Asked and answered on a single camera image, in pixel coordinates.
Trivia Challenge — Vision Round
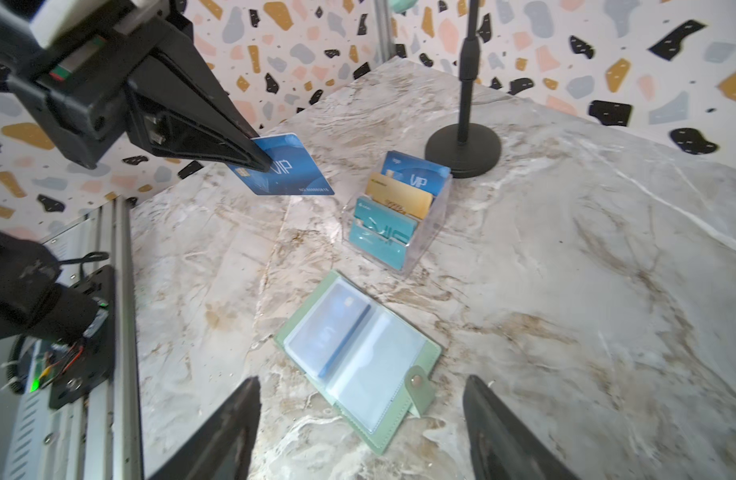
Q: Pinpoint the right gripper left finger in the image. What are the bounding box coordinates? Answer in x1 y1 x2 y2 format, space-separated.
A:
152 376 261 480

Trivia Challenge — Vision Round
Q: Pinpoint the mint green microphone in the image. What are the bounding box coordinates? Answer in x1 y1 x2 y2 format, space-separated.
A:
388 0 418 14

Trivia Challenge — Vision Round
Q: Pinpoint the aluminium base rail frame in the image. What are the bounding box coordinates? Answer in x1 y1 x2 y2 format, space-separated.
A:
0 197 144 479

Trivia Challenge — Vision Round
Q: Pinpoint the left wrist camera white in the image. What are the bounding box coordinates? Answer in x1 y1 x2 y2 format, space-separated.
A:
29 0 172 49

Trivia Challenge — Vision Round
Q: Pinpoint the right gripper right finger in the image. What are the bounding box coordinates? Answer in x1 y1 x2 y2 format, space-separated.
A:
463 375 577 480

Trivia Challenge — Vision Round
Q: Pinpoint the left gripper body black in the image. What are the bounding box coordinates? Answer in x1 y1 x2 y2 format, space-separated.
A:
0 1 182 170

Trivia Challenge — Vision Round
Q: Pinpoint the yellow VIP card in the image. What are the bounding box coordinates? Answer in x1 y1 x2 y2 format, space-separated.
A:
365 172 434 220

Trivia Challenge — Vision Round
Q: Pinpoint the black round microphone stand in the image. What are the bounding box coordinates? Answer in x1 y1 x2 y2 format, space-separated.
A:
424 0 502 179

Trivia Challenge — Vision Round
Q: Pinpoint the blue VIP credit card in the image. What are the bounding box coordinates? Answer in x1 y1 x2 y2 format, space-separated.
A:
229 133 335 196

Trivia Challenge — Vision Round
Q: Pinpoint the blue VIP card in stand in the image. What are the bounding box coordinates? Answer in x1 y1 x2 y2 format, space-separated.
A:
381 150 451 197

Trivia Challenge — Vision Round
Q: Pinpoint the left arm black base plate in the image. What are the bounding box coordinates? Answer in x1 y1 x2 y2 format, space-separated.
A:
26 265 116 410

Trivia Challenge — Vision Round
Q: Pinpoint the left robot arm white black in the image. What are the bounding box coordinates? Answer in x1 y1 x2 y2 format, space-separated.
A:
0 1 272 341

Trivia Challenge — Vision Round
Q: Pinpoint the teal VIP card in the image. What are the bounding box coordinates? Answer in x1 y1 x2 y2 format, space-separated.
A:
348 197 419 270

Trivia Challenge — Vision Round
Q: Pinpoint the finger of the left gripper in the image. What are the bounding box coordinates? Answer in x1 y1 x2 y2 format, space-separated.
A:
126 18 272 172

